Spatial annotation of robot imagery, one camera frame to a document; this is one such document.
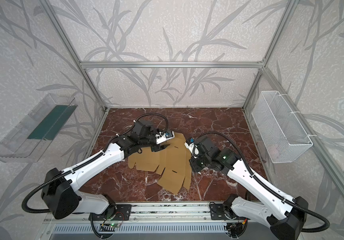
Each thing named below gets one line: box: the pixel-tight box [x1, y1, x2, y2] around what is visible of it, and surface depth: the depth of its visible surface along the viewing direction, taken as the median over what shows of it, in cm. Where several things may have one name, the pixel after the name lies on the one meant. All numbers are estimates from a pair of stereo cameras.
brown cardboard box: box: [128, 132, 192, 195], surface depth 84 cm
